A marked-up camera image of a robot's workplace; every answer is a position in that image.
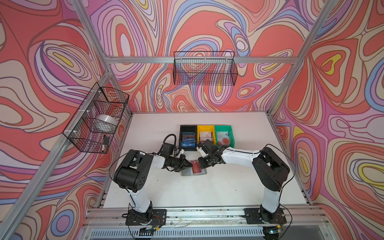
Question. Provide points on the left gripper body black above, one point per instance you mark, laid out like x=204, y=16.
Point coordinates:
x=175, y=162

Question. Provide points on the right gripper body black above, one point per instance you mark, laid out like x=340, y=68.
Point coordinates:
x=209, y=155

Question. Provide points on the grey card holder wallet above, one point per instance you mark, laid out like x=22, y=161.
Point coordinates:
x=188, y=172

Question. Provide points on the red credit card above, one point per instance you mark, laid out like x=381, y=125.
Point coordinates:
x=196, y=169

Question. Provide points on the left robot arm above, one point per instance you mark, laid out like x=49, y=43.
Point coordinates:
x=133, y=171

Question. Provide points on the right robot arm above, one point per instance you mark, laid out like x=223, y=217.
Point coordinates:
x=271, y=169

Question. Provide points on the card in green bin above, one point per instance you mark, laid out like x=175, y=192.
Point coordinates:
x=223, y=138

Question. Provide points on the blue VIP card in bin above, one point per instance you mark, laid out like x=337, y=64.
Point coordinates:
x=188, y=140

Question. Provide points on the green plastic bin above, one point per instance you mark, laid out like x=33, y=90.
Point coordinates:
x=229, y=129

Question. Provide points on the yellow plastic bin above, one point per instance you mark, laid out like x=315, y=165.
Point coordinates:
x=210, y=145

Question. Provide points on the black plastic bin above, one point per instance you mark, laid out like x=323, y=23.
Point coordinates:
x=188, y=129

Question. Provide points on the silver tape roll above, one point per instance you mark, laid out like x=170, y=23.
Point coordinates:
x=107, y=119

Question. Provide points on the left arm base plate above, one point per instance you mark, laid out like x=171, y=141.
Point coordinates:
x=156, y=217

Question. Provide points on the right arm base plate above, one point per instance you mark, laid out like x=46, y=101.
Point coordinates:
x=262, y=216

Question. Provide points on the back wire basket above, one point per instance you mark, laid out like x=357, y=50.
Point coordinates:
x=205, y=68

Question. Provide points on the wire basket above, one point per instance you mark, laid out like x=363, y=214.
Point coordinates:
x=88, y=134
x=205, y=68

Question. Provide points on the left wire basket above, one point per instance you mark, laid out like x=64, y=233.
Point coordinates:
x=88, y=134

